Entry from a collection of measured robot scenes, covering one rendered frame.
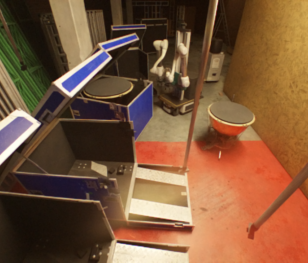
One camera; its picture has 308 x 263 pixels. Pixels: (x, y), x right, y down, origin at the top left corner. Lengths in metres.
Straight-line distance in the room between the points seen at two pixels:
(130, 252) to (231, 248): 1.12
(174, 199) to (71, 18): 3.27
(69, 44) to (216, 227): 3.67
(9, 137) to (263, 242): 2.54
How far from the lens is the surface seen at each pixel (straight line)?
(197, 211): 2.42
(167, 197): 2.43
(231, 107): 2.97
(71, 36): 3.52
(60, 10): 3.53
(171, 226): 2.20
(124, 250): 2.06
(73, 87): 1.12
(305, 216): 3.05
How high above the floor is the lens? 2.13
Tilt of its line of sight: 38 degrees down
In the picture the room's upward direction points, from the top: straight up
